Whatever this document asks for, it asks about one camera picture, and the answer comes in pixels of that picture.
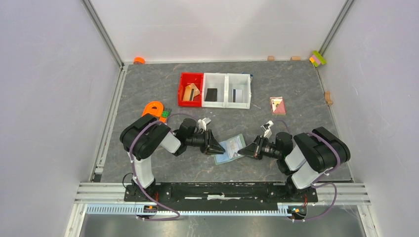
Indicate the white bin left compartment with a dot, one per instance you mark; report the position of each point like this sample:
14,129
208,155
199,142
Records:
214,80

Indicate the wooden arch block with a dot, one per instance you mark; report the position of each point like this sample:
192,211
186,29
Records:
328,99

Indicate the gold credit card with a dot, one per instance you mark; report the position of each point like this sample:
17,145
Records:
191,91

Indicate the orange curved toy track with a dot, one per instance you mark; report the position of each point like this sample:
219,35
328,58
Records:
156,109

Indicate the red playing card box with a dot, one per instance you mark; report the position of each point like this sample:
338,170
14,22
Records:
277,106

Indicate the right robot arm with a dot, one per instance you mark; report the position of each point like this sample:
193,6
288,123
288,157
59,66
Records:
303,158

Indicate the striped card in bin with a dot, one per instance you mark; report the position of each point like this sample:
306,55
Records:
237,95

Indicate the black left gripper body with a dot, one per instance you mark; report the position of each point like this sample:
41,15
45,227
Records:
206,137

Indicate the orange tape roll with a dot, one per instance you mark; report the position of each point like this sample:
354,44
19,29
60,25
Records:
139,60

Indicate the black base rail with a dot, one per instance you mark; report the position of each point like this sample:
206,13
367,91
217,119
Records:
167,192

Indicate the silver credit card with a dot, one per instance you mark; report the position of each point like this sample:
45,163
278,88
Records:
233,145

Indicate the red plastic bin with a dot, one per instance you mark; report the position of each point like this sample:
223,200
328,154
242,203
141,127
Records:
188,78

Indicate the green toy brick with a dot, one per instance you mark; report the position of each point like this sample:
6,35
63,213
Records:
165,114

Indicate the white bin right compartment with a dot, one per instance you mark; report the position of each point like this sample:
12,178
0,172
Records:
238,81

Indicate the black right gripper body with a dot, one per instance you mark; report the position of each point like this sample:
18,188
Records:
262,143

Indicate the multicolour toy brick stack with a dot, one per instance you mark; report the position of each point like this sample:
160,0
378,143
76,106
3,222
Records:
317,59

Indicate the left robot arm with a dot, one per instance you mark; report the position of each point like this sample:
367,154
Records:
145,135

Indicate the black card in bin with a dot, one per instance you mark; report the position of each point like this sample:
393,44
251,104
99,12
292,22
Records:
211,95

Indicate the white bin compartment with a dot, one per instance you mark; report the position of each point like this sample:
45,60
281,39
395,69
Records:
214,80
238,81

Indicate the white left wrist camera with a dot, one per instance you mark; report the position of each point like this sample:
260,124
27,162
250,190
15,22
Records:
203,123

